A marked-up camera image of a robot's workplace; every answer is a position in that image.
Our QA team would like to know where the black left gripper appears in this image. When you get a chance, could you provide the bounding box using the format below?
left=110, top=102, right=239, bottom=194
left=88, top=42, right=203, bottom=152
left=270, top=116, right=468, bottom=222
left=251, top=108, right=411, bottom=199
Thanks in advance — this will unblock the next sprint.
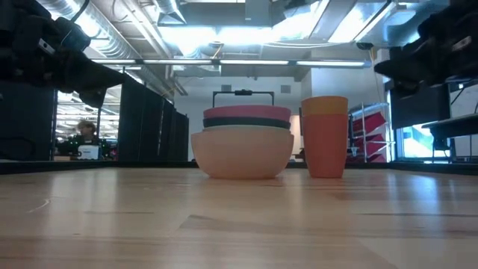
left=52, top=50, right=128, bottom=109

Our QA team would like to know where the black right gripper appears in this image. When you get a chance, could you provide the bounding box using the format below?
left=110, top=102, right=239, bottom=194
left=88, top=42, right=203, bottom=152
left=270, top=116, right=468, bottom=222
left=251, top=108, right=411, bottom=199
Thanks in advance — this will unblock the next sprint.
left=374, top=33, right=460, bottom=96

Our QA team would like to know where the orange plastic cup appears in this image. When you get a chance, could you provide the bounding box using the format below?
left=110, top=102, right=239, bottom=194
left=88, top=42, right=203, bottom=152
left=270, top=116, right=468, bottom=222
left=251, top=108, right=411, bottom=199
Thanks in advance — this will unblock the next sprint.
left=300, top=95, right=350, bottom=116

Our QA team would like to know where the red plastic cup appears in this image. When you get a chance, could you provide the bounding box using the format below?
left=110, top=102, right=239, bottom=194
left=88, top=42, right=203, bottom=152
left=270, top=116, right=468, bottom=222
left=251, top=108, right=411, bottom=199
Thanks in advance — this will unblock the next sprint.
left=301, top=114, right=350, bottom=179

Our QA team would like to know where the pink plastic bowl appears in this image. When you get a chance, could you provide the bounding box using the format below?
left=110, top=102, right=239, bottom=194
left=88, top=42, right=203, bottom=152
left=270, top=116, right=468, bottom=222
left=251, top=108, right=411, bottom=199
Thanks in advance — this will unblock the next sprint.
left=202, top=105, right=292, bottom=123

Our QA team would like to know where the teal plastic bowl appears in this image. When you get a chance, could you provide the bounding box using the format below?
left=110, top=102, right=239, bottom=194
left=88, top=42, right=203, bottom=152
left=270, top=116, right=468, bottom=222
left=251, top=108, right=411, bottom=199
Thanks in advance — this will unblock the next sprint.
left=202, top=117, right=292, bottom=130

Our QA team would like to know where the large peach plastic bowl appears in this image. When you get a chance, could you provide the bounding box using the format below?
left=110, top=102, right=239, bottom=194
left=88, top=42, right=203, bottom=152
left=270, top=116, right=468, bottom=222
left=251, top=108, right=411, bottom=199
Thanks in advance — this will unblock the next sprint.
left=190, top=129, right=295, bottom=180

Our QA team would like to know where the black desk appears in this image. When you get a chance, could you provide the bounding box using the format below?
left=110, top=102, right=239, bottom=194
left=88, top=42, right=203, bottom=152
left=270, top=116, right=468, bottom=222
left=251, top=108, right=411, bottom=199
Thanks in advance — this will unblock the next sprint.
left=390, top=76, right=478, bottom=164

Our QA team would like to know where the person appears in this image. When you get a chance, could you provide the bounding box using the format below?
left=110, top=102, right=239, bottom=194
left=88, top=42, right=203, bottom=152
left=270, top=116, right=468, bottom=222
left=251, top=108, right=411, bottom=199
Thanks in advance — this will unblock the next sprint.
left=55, top=119, right=113, bottom=161

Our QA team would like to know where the metal rack with red bins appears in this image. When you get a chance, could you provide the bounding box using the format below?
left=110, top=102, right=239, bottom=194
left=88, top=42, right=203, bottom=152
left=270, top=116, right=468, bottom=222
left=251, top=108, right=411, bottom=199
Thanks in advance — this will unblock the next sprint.
left=349, top=102, right=396, bottom=164

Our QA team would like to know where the white box device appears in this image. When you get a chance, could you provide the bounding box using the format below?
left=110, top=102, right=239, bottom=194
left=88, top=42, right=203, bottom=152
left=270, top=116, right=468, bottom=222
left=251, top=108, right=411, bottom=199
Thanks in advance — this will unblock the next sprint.
left=77, top=144, right=101, bottom=161

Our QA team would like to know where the black partition panel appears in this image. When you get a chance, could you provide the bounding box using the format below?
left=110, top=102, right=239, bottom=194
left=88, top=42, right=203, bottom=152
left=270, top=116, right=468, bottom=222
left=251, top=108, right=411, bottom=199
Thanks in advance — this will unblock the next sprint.
left=117, top=76, right=190, bottom=162
left=0, top=80, right=58, bottom=161

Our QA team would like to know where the long ceiling light strip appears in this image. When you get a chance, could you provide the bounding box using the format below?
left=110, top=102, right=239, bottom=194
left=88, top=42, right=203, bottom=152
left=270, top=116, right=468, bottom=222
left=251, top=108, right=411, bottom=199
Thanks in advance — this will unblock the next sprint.
left=91, top=58, right=370, bottom=69

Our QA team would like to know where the silver ceiling air duct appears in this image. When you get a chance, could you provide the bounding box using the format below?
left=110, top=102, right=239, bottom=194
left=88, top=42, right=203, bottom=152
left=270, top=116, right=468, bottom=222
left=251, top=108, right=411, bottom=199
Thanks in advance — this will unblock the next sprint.
left=37, top=0, right=176, bottom=98

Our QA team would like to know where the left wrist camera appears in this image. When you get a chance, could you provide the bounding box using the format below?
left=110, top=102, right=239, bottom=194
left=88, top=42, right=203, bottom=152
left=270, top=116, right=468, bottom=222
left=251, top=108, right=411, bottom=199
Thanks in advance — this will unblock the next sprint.
left=55, top=16, right=92, bottom=52

